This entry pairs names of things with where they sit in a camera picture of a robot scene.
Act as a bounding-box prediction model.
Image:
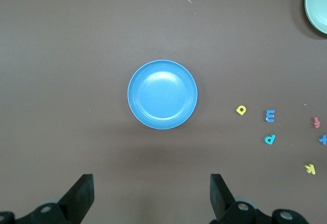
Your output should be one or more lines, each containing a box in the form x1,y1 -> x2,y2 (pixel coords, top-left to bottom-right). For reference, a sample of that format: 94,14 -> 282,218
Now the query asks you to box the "blue letter m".
264,109 -> 276,123

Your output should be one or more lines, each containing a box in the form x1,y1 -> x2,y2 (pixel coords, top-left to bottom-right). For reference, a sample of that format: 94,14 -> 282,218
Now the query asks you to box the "blue plate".
127,59 -> 199,130

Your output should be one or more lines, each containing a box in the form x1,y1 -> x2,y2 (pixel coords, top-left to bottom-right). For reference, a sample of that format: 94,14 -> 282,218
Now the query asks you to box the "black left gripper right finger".
209,174 -> 310,224

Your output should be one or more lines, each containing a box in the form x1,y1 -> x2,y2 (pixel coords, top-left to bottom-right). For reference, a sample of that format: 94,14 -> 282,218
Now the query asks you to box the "green plate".
304,0 -> 327,35

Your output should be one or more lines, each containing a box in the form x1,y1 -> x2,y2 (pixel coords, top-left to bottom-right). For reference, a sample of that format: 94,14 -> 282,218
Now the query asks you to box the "brown table cover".
0,0 -> 327,224

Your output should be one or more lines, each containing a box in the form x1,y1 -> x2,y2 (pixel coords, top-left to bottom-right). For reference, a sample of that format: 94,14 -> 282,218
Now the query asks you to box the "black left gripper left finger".
0,174 -> 95,224

